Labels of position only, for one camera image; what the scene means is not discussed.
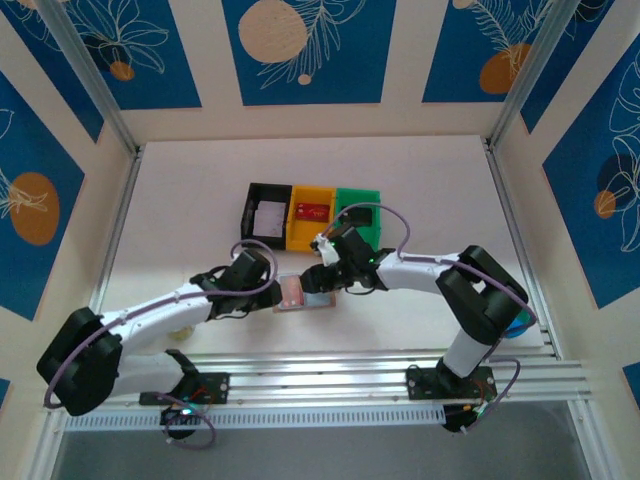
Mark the black card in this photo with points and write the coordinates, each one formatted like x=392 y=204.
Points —
x=360 y=217

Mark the white VIP card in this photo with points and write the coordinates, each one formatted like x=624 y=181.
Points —
x=269 y=226
x=272 y=204
x=271 y=212

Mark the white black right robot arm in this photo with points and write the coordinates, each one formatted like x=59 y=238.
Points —
x=415 y=272

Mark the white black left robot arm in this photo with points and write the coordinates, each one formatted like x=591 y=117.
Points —
x=160 y=310

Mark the black plastic bin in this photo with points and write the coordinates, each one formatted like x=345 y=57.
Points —
x=262 y=241

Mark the yellow plastic bin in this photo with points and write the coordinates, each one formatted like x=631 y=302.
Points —
x=300 y=242

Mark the green plastic bin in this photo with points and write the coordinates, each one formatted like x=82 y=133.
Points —
x=357 y=196

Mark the small cream bowl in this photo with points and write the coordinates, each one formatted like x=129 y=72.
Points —
x=181 y=334

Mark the aluminium mounting beam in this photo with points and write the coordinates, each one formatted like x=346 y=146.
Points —
x=320 y=380

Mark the black controller board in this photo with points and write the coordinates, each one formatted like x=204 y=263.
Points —
x=177 y=417
x=457 y=420

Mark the blue plastic bowl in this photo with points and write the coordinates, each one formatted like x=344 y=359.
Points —
x=520 y=330

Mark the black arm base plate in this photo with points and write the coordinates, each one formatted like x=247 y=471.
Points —
x=215 y=387
x=420 y=382

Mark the aluminium table edge rail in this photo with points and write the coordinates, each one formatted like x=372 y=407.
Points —
x=520 y=250
x=107 y=260

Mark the blue floral wall poster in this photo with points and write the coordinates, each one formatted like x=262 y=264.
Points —
x=565 y=65
x=590 y=200
x=350 y=60
x=50 y=150
x=50 y=65
x=460 y=50
x=165 y=60

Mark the aluminium frame post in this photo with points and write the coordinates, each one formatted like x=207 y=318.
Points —
x=90 y=75
x=532 y=75

